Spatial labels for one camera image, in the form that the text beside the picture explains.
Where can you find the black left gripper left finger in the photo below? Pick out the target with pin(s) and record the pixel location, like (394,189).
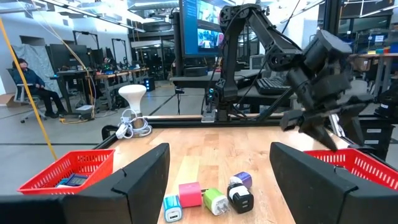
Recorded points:
(136,193)

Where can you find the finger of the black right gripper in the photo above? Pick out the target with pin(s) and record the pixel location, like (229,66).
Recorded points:
(311,123)
(353,118)

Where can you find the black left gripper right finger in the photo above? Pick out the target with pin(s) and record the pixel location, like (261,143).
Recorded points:
(311,193)

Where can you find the blue usb wall charger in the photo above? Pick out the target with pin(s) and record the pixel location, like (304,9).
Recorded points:
(172,207)

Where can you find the pink usb wall charger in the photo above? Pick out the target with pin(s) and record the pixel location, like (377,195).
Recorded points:
(190,194)

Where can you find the purple usb wall charger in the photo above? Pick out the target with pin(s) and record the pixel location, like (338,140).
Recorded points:
(244,179)

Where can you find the black white usb wall charger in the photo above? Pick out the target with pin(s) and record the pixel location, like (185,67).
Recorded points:
(241,199)

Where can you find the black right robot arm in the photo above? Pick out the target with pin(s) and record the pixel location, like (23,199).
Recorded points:
(264,28)

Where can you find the grey office chair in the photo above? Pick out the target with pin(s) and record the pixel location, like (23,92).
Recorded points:
(20,93)

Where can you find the black cabinet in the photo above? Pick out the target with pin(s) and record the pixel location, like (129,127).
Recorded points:
(377,137)

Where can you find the red plastic slotted basket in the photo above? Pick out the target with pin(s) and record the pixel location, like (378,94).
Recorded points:
(93,163)
(367,167)

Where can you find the black computer keyboard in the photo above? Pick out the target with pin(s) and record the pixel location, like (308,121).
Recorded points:
(270,85)

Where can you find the dark blue calculator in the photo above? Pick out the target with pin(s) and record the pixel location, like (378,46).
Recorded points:
(76,180)

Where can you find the small white box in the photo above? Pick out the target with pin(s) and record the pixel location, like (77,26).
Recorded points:
(62,183)

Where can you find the black computer tower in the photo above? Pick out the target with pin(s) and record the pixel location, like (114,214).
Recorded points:
(149,84)

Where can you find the cluttered workbench desk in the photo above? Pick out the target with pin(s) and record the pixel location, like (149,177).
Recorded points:
(118,73)

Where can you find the dark computer desk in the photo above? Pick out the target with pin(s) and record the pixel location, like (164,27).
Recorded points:
(192,81)

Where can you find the large computer monitor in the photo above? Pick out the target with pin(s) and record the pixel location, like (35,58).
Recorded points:
(191,28)

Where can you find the person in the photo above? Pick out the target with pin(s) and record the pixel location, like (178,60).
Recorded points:
(29,77)

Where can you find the green usb wall charger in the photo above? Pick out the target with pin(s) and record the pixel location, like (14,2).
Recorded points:
(214,199)

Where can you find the black aluminium table frame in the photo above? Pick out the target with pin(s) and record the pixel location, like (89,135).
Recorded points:
(174,122)

